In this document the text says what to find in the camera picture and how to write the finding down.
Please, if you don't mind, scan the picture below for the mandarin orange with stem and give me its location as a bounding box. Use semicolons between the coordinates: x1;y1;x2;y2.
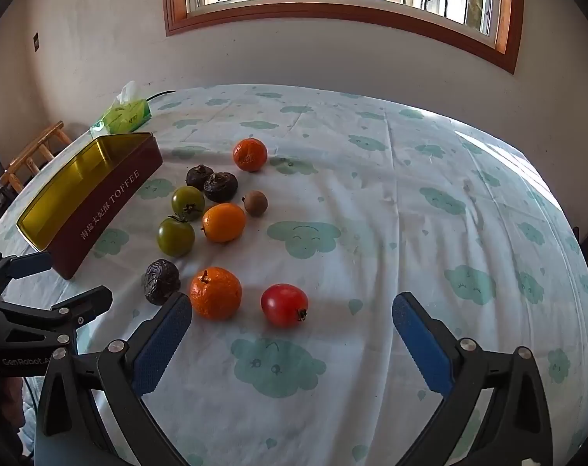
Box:
190;267;243;321

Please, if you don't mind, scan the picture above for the green tomato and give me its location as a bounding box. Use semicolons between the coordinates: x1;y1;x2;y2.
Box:
157;217;196;257
171;186;206;221

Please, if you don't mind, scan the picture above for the small dark water chestnut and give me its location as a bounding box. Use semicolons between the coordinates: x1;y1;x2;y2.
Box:
185;164;215;191

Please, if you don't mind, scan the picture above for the smooth orange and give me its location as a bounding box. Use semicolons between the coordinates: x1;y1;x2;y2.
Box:
201;203;247;244

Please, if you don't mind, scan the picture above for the dark wrinkled fruit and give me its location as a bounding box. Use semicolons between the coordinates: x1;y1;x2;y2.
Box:
143;259;181;306

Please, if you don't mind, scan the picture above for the small brown fruit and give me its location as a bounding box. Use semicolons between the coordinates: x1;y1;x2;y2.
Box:
242;191;269;217

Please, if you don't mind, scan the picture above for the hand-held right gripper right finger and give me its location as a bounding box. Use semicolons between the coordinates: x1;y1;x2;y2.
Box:
392;292;554;466

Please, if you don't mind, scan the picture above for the green tissue pack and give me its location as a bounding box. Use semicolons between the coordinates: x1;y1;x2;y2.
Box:
90;81;152;137

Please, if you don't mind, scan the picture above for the wrinkled mandarin orange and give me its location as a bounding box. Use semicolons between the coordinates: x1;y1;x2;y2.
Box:
233;138;268;172

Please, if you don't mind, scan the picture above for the wooden framed window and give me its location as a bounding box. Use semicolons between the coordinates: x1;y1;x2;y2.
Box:
162;0;524;75

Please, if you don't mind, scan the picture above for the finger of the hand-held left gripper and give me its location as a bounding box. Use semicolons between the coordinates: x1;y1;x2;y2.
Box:
0;286;114;348
0;251;52;308

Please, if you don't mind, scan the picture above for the red tomato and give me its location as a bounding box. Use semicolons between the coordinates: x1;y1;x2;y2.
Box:
261;283;309;328

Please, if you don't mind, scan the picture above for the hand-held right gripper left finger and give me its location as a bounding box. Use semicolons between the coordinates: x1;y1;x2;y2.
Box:
36;291;194;466

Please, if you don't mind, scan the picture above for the large dark water chestnut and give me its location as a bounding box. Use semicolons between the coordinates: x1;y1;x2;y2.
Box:
203;172;239;203

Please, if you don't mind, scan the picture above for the maroon and gold tin box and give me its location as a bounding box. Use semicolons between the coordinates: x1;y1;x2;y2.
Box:
16;132;163;280

